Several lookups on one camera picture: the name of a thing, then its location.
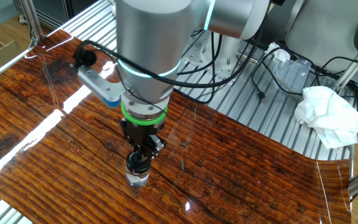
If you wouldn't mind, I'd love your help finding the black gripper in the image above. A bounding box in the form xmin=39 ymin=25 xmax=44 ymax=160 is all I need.
xmin=118 ymin=117 xmax=168 ymax=162

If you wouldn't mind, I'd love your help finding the black knobbed jar lid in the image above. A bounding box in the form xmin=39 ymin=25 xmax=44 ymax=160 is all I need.
xmin=125 ymin=151 xmax=152 ymax=175

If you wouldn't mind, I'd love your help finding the clear glass jar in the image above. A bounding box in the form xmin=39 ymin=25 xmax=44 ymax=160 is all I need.
xmin=125 ymin=169 xmax=150 ymax=188

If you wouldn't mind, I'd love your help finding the wood grain table mat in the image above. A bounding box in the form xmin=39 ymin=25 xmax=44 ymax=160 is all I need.
xmin=0 ymin=29 xmax=353 ymax=224

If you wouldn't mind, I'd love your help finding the silver round connector plug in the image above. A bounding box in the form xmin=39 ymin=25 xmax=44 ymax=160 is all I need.
xmin=237 ymin=51 xmax=259 ymax=65

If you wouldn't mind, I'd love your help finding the clear plastic bag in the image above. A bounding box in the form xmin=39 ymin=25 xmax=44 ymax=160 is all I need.
xmin=270 ymin=57 xmax=312 ymax=94

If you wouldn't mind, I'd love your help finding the small white tissue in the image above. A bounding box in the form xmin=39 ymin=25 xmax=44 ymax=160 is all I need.
xmin=264 ymin=42 xmax=291 ymax=63

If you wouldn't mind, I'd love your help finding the crumpled white cloth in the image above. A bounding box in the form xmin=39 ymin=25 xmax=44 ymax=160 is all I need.
xmin=293 ymin=85 xmax=358 ymax=149

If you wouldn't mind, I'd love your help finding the grey office chair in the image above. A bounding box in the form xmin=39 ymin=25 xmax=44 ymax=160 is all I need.
xmin=284 ymin=0 xmax=358 ymax=72

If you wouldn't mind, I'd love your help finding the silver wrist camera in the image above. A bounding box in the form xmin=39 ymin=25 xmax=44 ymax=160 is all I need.
xmin=76 ymin=63 xmax=126 ymax=109

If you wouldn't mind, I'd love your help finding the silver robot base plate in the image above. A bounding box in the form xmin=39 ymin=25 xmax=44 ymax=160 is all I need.
xmin=181 ymin=30 xmax=259 ymax=82

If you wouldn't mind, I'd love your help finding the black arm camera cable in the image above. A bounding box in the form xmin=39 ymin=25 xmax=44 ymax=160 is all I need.
xmin=72 ymin=0 xmax=273 ymax=122

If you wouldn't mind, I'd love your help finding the black usb cable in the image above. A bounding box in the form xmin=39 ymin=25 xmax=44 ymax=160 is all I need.
xmin=250 ymin=47 xmax=304 ymax=103

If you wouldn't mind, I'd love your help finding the aluminium frame rail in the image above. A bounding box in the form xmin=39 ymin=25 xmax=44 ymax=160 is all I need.
xmin=0 ymin=37 xmax=39 ymax=88

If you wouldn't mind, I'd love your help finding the black cable bundle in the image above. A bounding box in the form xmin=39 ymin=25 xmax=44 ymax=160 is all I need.
xmin=309 ymin=55 xmax=358 ymax=113

